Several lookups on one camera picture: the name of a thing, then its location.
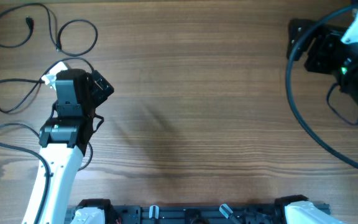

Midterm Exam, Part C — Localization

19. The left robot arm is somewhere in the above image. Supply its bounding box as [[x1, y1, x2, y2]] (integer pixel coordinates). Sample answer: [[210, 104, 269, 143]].
[[23, 68, 114, 223]]

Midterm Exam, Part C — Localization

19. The right camera black cable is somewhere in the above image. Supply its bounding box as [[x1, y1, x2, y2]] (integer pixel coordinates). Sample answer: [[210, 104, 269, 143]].
[[285, 3, 358, 179]]

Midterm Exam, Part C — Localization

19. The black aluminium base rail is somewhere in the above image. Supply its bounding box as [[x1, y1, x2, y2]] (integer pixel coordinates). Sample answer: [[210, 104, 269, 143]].
[[65, 198, 332, 224]]

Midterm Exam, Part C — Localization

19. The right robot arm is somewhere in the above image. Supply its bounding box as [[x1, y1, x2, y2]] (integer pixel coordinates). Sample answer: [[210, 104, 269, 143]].
[[285, 19, 358, 169]]

